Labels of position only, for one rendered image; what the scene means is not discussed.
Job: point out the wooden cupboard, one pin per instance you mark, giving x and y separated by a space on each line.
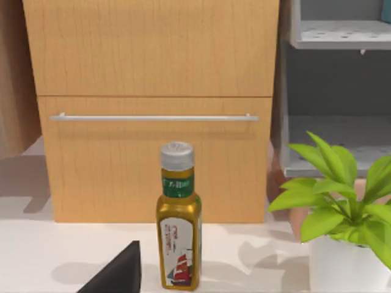
146 49

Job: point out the wooden drawer front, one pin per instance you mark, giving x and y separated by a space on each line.
152 164

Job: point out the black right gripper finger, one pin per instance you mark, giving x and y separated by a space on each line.
123 271

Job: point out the yellow oil bottle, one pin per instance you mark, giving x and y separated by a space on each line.
178 232

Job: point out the grey pierced drawer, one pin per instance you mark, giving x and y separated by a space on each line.
339 33

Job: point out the grey open shelf cabinet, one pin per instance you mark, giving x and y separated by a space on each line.
320 122

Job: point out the green plant in white pot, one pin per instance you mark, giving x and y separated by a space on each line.
342 219

